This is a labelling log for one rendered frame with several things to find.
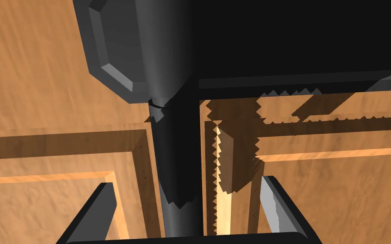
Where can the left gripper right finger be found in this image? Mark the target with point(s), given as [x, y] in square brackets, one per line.
[283, 210]

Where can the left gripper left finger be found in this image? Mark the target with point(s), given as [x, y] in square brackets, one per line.
[95, 213]

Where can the brown wooden door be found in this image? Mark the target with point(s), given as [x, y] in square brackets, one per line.
[39, 84]

